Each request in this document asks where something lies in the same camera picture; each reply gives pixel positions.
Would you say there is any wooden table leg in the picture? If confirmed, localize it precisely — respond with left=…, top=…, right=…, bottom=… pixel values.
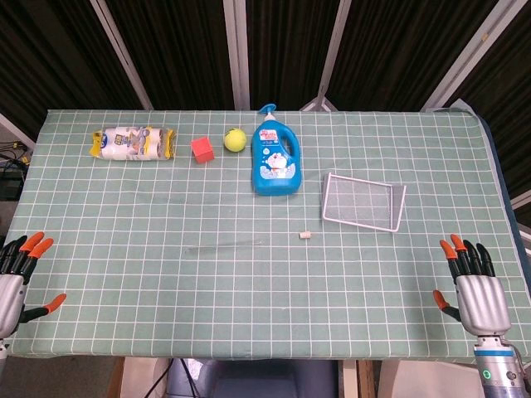
left=108, top=357, right=126, bottom=398
left=355, top=359, right=377, bottom=398

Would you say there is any white wire mesh basket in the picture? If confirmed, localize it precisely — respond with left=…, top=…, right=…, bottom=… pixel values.
left=321, top=172, right=407, bottom=233

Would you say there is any wide white frame post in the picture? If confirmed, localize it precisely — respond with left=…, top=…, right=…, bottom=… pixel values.
left=422, top=0, right=511, bottom=111

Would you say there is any green checkered tablecloth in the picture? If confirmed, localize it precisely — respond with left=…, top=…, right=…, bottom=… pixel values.
left=0, top=108, right=531, bottom=370

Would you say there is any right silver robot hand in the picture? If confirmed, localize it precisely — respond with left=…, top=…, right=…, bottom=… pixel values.
left=432, top=234, right=512, bottom=337

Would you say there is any black equipment box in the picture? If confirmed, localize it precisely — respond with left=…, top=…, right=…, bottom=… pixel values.
left=0, top=161, right=27, bottom=201

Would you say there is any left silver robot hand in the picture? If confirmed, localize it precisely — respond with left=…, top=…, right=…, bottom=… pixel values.
left=0, top=231, right=67, bottom=339

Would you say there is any thin clear rod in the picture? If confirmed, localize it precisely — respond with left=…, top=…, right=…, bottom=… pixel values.
left=185, top=236, right=265, bottom=255

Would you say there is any blue detergent pump bottle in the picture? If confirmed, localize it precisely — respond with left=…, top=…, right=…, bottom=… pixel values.
left=251, top=102, right=304, bottom=197

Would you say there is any white frame post with bracket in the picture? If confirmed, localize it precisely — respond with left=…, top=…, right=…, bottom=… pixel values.
left=298, top=0, right=353, bottom=112

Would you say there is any red cube block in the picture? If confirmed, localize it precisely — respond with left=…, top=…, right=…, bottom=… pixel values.
left=190, top=137, right=216, bottom=164

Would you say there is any plastic pack of white rolls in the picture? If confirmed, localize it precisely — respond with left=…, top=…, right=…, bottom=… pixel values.
left=90, top=125, right=178, bottom=162

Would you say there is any white slanted frame post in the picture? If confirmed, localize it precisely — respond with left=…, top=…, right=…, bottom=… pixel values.
left=90, top=0, right=154, bottom=111

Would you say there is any dark brown curtain backdrop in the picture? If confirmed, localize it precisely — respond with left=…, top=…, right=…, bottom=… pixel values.
left=0, top=0, right=531, bottom=200

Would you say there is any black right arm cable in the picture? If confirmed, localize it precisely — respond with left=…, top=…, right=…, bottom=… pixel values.
left=506, top=338, right=528, bottom=385

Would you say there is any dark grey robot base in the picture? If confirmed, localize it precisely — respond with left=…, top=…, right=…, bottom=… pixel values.
left=165, top=358, right=341, bottom=398

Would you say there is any white double frame post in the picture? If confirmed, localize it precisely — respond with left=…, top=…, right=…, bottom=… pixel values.
left=222, top=0, right=252, bottom=111

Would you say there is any yellow tennis ball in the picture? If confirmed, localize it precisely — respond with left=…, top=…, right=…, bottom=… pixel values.
left=223, top=128, right=248, bottom=153

